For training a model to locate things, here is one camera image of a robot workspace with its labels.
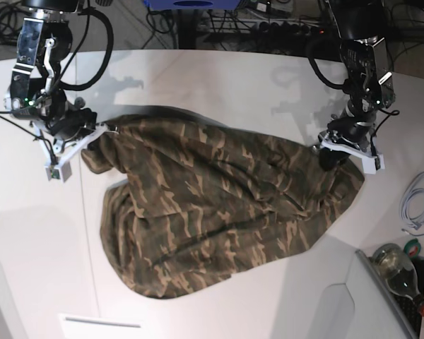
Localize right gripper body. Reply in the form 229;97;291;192
35;106;98;142

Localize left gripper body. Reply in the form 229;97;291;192
324;112;376;152

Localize camouflage t-shirt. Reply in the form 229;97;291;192
81;107;365;299

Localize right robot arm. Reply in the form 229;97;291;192
5;1;114;142

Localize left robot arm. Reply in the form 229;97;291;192
305;1;395;144

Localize green tape roll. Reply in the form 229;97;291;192
404;238;422;259

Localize clear plastic bottle red cap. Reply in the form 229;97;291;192
372;243;424;317

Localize black power strip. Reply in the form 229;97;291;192
257;20;331;40

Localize blue bin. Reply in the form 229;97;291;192
144;0;241;11

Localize black mesh tray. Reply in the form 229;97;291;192
392;258;424;338

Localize white paper label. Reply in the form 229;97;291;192
59;314;150;339

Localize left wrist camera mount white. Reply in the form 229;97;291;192
312;131;385;174

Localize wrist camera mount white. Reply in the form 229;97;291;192
312;131;385;174
33;122;119;183

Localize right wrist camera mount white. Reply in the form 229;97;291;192
33;122;119;183

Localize coiled white cable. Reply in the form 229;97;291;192
399;165;424;237

